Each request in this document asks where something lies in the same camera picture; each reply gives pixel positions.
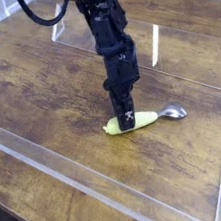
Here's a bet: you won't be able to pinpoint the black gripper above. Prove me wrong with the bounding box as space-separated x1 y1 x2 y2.
76 0 140 132

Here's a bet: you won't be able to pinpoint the green handled metal spoon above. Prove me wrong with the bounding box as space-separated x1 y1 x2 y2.
103 102 187 136

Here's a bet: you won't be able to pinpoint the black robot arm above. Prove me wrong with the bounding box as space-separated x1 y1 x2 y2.
73 0 140 132

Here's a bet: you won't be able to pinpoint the clear acrylic enclosure walls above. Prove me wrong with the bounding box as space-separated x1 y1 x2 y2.
0 0 221 221

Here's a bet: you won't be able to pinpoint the black cable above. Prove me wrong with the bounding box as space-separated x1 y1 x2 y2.
15 0 74 32

